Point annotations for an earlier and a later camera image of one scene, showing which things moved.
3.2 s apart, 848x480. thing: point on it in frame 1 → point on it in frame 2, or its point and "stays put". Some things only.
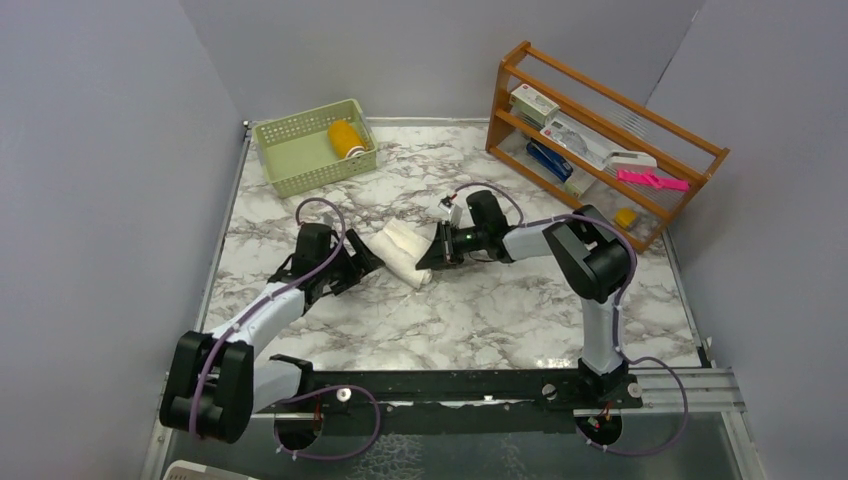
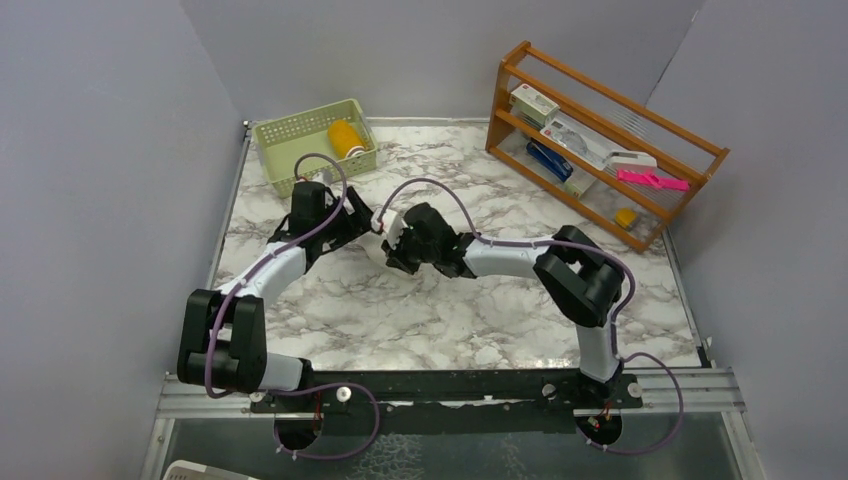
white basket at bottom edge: [185, 470] stays put
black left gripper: [362, 263] → [358, 223]
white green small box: [531, 102] stays put
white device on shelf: [631, 161] stays put
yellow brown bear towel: [345, 139] stays put
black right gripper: [441, 252] → [395, 256]
